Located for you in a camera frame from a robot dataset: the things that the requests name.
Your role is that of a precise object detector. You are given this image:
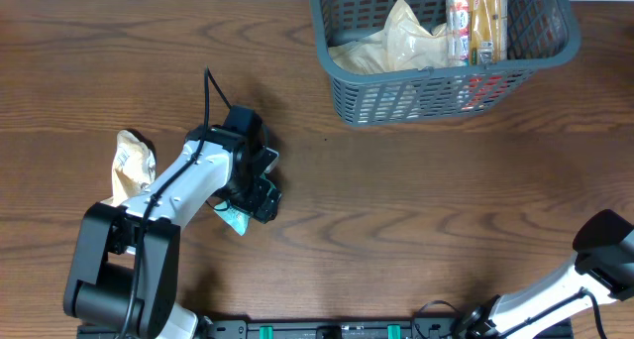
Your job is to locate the teal snack packet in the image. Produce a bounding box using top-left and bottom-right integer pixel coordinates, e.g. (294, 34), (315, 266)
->
(207, 175), (281, 236)

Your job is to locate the beige paper bag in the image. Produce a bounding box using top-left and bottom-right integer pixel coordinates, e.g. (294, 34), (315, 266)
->
(102, 130), (156, 206)
(328, 0), (450, 75)

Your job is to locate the Kleenex tissue multipack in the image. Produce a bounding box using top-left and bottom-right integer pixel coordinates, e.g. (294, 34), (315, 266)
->
(446, 0), (471, 66)

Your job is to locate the spaghetti packet with red ends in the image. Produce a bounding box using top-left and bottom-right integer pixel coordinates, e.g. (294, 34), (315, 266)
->
(470, 0), (508, 66)

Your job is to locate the grey plastic lattice basket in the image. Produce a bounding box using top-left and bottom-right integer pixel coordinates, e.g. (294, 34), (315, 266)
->
(309, 0), (581, 126)

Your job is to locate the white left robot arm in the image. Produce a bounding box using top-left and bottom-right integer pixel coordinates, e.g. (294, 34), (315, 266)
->
(63, 106), (281, 338)

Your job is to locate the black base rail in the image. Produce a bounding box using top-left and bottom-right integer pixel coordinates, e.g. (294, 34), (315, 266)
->
(194, 317), (456, 339)

